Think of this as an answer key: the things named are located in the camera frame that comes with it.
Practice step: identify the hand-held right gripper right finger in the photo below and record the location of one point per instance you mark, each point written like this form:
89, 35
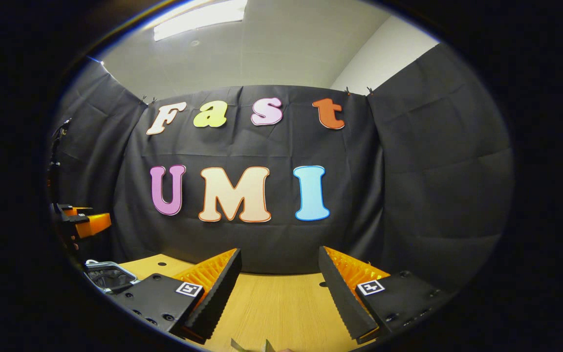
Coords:
342, 298

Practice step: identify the light blue suitcase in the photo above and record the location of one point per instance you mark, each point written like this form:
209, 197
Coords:
110, 278

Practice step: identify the green skin care sachet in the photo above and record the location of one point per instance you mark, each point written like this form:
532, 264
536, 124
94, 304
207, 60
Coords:
240, 345
269, 346

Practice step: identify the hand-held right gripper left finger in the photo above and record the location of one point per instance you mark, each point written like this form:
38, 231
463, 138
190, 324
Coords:
218, 298

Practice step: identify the black backdrop cloth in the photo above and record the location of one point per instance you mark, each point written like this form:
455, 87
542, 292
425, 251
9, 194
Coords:
433, 171

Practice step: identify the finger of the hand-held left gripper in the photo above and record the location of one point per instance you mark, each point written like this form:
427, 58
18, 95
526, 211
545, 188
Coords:
74, 210
96, 225

